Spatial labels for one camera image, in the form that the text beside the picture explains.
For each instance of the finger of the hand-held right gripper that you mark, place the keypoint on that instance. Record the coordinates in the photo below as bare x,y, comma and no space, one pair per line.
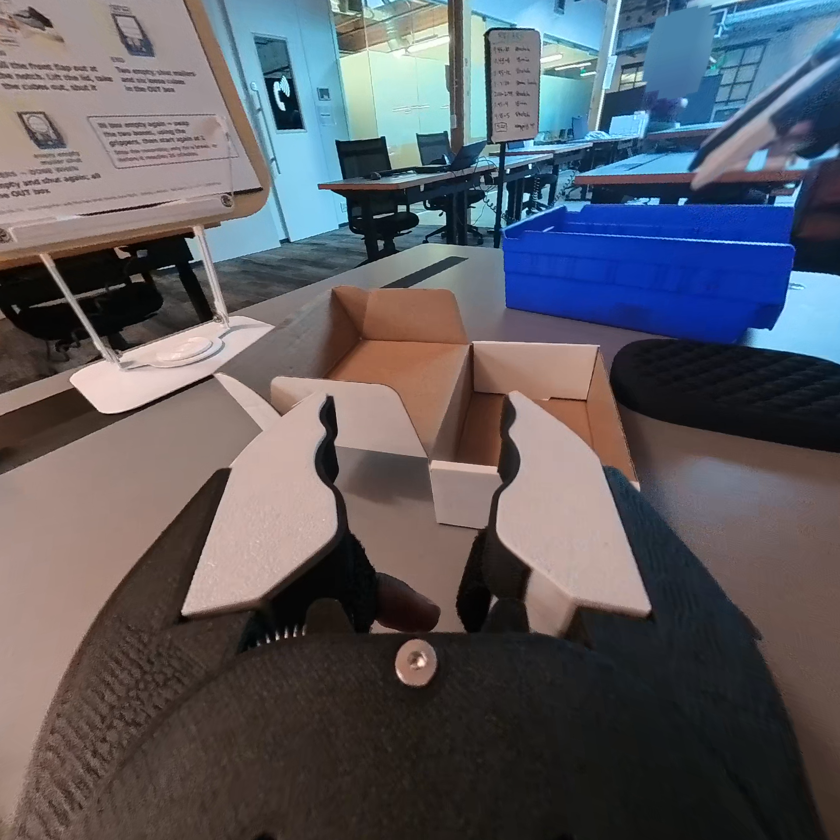
761,115
741,161

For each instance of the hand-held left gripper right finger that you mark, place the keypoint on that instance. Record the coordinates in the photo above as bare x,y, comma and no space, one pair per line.
564,518

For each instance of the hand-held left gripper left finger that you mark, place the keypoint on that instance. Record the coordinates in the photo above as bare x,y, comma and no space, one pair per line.
262,518

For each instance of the white cardboard mailer box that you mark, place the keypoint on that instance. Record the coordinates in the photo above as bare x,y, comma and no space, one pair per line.
400,380

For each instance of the long wooden-edged desk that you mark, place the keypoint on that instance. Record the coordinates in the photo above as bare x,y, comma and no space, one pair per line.
656,172

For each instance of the wooden-edged office desk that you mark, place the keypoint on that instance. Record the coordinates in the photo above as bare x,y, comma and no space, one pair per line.
407,180

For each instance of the person's left hand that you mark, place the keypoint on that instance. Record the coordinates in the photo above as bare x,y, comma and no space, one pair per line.
407,607

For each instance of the blue plastic bin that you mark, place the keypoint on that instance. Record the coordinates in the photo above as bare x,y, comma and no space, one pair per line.
643,282

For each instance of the black quilted wrist rest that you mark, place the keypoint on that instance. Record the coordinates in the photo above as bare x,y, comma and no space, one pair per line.
728,387

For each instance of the whiteboard on black stand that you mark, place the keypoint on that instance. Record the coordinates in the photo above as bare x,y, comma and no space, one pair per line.
513,82

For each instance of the black office chair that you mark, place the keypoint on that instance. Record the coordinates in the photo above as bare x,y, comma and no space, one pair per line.
85,308
436,148
367,197

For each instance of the black laptop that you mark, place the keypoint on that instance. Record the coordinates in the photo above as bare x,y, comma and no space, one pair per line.
463,156

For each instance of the door with phone icon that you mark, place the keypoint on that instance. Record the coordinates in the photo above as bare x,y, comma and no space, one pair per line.
281,85

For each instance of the instruction sign on white stand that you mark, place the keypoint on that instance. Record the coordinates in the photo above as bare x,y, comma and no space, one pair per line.
131,98

